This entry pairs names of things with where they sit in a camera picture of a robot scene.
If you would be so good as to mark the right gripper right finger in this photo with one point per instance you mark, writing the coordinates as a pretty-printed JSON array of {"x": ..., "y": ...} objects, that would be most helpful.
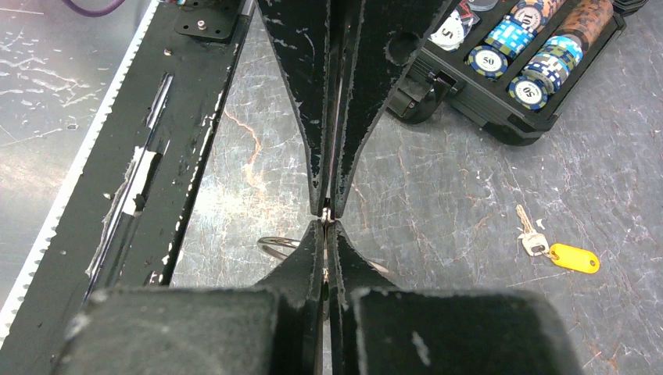
[{"x": 378, "y": 328}]

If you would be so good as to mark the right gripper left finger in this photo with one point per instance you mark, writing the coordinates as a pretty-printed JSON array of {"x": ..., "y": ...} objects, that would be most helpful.
[{"x": 272, "y": 327}]

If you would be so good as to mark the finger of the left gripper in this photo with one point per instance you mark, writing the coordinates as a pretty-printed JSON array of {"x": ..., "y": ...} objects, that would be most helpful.
[
  {"x": 299, "y": 34},
  {"x": 380, "y": 41}
]

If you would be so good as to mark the keyring with keys bunch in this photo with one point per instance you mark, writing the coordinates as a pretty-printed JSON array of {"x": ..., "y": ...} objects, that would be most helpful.
[{"x": 282, "y": 248}]

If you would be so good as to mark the key with yellow tag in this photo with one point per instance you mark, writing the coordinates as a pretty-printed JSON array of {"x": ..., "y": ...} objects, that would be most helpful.
[{"x": 565, "y": 256}]

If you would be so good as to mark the black poker chip case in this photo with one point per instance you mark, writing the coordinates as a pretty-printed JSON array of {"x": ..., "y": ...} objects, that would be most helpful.
[{"x": 512, "y": 72}]

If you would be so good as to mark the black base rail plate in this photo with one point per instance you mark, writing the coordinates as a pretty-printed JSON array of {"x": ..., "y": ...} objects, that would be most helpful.
[{"x": 120, "y": 216}]

